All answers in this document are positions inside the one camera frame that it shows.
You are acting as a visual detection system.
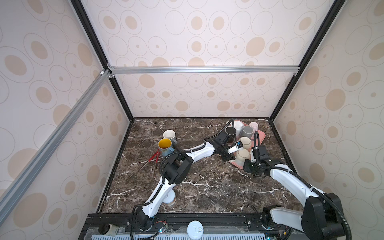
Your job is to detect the cream speckled mug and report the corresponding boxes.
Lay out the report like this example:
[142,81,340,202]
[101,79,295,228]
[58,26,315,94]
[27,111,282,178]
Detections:
[235,148,250,167]

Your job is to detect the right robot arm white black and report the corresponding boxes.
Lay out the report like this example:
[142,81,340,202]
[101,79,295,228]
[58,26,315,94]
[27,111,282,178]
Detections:
[243,145,352,240]

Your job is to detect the pale pink mug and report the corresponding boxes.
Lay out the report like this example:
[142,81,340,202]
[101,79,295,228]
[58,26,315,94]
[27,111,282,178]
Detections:
[249,122,259,132]

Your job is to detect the cream and pink mug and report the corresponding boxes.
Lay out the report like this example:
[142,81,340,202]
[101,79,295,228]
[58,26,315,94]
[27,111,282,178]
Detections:
[239,137,252,151]

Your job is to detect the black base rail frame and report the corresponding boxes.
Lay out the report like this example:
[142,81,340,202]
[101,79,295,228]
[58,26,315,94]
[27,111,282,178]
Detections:
[78,213,307,240]

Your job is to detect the grey mug upright handle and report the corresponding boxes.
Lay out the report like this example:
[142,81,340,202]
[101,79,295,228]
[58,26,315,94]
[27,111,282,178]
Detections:
[241,125,255,139]

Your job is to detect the grey mug white interior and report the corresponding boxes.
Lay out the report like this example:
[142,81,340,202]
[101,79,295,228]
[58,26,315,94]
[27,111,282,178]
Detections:
[163,130,177,146]

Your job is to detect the left aluminium crossbar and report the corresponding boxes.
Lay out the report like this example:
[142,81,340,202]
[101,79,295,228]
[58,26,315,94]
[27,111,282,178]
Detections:
[1,69,112,225]

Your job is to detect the blue butterfly mug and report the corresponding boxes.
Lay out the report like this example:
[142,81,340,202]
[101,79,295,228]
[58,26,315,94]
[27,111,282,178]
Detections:
[158,138,174,158]

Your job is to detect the pink plastic tray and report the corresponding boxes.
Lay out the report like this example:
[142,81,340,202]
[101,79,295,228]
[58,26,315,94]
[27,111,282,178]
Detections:
[229,120,266,170]

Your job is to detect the red handled metal tongs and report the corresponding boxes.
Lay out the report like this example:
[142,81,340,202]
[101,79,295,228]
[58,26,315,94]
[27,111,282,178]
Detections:
[127,150,161,189]

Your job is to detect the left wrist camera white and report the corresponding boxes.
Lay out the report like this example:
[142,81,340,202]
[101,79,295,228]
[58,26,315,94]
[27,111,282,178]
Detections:
[228,142,243,154]

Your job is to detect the black mug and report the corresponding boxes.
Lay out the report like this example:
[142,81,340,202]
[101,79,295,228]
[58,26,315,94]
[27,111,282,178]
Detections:
[225,127,236,145]

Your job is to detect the aluminium crossbar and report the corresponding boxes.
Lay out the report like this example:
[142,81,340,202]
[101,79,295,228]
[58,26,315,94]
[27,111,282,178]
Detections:
[110,65,300,75]
[1,69,112,225]

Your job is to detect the back aluminium crossbar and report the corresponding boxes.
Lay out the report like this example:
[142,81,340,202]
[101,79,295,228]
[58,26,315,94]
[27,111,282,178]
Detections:
[110,65,300,75]

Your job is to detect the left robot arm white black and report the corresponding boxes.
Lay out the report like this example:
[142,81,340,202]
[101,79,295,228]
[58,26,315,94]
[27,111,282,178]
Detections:
[131,127,242,231]

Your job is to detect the white can on rail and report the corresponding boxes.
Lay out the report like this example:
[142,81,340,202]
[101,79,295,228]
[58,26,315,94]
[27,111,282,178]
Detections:
[187,220,204,240]

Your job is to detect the orange label tin can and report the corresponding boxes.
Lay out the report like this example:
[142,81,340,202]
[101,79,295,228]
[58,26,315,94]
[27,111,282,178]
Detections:
[163,190,176,206]

